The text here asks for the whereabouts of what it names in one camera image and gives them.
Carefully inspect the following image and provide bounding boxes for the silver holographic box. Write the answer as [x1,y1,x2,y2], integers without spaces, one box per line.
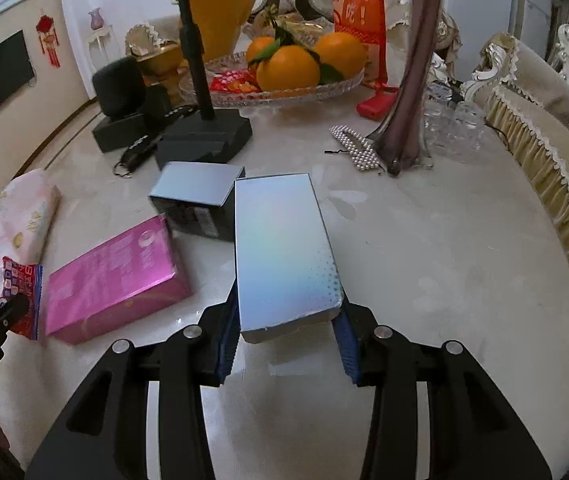
[234,173,343,345]

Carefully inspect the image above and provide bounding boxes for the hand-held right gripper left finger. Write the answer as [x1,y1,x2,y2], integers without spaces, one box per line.
[24,284,242,480]

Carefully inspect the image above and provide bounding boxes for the glass fruit plate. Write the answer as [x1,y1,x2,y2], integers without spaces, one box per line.
[179,50,366,107]

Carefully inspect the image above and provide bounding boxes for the red knot wall ornament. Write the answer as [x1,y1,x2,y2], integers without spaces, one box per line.
[35,7,62,69]

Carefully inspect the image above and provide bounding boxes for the red candy wrappers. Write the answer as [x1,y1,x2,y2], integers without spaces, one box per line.
[211,70,261,94]

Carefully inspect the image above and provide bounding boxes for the pink plastic tissue pack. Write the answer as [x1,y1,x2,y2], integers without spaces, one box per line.
[0,168,61,283]

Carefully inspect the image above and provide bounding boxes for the flat black box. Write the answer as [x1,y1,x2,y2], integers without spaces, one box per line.
[92,84,173,154]

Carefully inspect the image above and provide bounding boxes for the white side table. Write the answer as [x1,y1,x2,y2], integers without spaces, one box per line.
[86,26,120,63]

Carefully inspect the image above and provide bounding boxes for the pearl hair clip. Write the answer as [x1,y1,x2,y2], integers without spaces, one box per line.
[325,124,385,176]

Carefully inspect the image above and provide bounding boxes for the yellow envelope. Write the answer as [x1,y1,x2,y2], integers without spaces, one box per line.
[185,0,278,57]

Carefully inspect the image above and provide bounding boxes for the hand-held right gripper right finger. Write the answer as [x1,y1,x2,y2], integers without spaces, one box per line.
[333,304,552,480]

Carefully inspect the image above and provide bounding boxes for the purple glass vase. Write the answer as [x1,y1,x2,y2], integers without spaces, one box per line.
[366,0,446,177]

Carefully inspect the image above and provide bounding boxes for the black round speaker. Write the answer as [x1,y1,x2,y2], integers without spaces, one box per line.
[91,55,146,119]

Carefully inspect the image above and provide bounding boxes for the black box silver top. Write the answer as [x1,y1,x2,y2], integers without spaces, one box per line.
[148,161,246,242]

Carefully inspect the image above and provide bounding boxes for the black strap device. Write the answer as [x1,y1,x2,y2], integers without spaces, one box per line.
[112,104,200,177]

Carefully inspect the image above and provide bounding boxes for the orange fruit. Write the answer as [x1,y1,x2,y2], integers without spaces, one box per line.
[246,36,278,74]
[311,32,368,81]
[256,44,321,92]

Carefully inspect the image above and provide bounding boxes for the beige fringed sofa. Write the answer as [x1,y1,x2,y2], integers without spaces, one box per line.
[461,24,569,433]

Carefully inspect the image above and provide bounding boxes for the gold bowl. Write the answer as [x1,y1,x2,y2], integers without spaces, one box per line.
[136,42,186,92]

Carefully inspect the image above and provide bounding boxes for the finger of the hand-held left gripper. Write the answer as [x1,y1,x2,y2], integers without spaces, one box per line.
[0,292,31,335]

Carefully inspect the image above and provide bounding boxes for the white red snack wrapper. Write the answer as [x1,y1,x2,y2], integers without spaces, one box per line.
[0,256,44,342]

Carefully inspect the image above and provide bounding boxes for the clear drinking glasses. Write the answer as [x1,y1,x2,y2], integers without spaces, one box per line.
[421,81,486,162]

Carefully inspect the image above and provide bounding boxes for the red paper bag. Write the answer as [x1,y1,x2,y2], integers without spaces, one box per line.
[325,0,390,89]

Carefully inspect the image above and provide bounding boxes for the small red packet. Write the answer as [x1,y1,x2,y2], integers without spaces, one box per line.
[356,87,399,121]

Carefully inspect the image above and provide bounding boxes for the shiny magenta box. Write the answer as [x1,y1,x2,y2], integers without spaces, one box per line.
[44,213,194,346]

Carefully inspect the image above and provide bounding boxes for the black phone stand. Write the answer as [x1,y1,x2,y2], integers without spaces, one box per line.
[156,0,254,164]

